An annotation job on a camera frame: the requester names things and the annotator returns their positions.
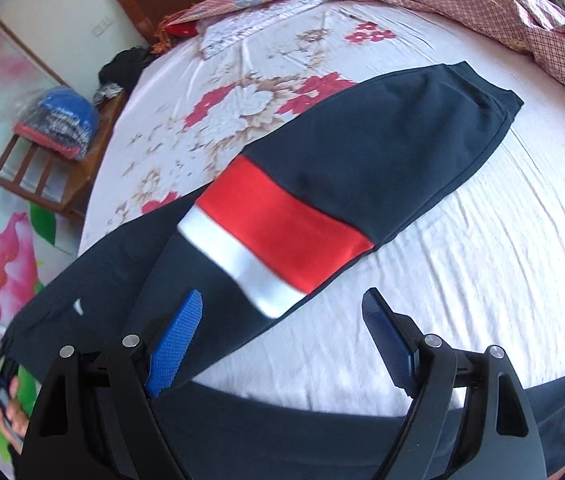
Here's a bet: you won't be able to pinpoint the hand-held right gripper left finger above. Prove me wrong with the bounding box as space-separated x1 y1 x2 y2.
15 289 203 480

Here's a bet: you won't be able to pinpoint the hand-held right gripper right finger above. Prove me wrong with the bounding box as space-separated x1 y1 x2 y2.
361 287 548 480

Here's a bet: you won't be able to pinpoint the dark navy pants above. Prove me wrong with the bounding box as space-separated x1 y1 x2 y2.
1 61 524 391

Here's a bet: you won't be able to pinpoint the person's left hand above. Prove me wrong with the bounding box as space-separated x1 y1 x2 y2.
0 377 32 453

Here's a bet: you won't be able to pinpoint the bed with floral sheet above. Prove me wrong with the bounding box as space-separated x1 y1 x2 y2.
77 0 565 418

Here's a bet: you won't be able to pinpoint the floral wardrobe door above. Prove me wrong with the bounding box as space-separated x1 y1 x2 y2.
0 10 83 480

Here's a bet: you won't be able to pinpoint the wooden chair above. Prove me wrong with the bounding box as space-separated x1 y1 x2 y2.
0 92 130 223

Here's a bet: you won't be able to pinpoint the plastic bag of clothes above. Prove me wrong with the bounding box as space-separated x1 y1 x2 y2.
12 85 100 161

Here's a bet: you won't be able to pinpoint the black clothes pile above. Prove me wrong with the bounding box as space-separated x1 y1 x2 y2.
98 46 163 96

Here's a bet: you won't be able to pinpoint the orange fringed cloth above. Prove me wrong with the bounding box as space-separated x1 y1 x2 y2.
151 10 193 53

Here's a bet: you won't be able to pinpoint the red pillow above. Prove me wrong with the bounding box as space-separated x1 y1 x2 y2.
167 20 198 38

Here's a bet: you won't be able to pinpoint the folded white floral cloth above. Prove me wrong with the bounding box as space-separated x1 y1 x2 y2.
197 0 338 61

